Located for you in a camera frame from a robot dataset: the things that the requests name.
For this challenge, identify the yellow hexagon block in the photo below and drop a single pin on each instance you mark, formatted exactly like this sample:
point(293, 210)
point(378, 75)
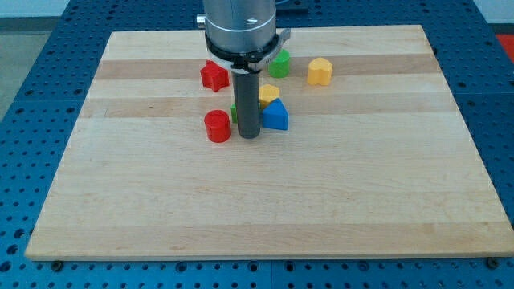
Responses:
point(267, 94)

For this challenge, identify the black mounting flange ring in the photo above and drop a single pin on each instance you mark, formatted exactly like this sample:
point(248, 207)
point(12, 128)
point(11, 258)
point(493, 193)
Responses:
point(248, 62)

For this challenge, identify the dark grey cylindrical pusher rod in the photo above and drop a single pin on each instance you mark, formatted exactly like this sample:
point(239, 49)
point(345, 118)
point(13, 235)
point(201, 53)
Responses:
point(246, 93)

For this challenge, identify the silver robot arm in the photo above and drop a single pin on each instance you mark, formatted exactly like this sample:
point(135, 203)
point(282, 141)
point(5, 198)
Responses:
point(241, 36)

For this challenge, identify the green star block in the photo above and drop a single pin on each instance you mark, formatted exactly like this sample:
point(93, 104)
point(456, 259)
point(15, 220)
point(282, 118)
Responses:
point(233, 113)

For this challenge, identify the green cylinder block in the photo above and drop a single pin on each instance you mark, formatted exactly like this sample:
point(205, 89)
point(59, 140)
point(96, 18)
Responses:
point(279, 67)

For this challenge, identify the blue triangle block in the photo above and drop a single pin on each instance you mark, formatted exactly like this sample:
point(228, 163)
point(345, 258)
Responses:
point(275, 115)

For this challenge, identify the wooden board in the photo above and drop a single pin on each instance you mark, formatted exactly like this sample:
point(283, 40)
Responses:
point(378, 164)

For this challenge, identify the red cylinder block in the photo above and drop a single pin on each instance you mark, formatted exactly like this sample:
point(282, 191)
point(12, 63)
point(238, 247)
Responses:
point(217, 123)

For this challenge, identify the red star block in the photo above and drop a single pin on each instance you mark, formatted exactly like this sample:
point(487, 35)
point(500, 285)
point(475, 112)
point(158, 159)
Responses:
point(214, 77)

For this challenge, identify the yellow heart block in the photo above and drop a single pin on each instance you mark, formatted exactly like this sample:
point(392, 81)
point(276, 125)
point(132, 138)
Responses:
point(319, 72)

